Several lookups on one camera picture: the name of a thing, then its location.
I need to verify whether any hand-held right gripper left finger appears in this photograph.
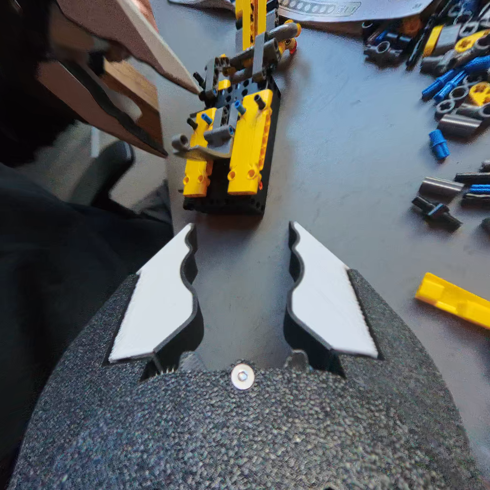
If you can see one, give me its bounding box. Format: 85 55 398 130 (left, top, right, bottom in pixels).
108 223 204 374

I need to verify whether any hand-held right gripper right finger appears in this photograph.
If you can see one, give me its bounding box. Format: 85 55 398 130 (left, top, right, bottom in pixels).
284 221 379 372

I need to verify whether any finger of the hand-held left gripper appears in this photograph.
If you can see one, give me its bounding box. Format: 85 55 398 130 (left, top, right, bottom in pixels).
57 0 202 95
38 59 169 158

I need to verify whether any yellow black building-block vehicle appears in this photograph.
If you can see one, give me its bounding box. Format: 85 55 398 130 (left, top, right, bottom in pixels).
170 0 301 215

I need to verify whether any white instruction booklet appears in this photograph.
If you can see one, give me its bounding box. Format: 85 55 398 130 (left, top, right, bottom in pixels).
277 0 435 22

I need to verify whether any person's left forearm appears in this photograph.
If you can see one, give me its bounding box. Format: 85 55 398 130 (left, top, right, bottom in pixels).
0 0 92 165

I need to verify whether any brown wooden panel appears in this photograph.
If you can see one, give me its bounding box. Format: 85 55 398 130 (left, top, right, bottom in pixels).
101 59 161 143

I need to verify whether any black office chair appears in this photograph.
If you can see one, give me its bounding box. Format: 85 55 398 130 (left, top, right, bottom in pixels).
71 141 135 207

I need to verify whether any person's dark clothing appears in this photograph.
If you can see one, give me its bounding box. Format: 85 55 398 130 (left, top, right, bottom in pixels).
0 161 175 471

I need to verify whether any yellow curved panel piece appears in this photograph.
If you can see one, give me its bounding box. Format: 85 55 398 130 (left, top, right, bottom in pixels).
415 272 490 330

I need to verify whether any pile of building-block parts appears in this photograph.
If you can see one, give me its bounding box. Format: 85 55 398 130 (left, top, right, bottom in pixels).
362 0 490 234

